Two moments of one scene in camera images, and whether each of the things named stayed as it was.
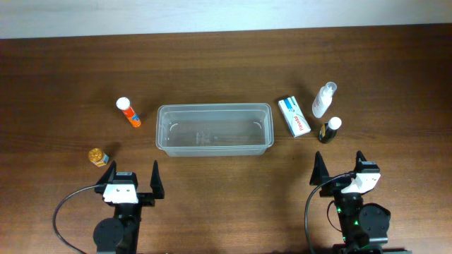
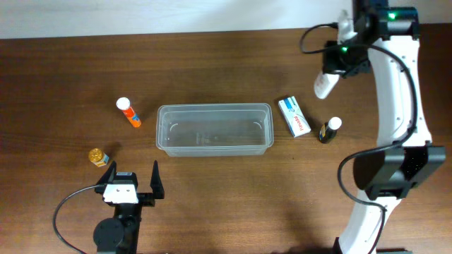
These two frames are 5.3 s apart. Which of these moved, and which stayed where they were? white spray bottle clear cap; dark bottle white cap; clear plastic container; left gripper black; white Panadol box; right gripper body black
Moved: white spray bottle clear cap; right gripper body black
Stayed: dark bottle white cap; white Panadol box; clear plastic container; left gripper black
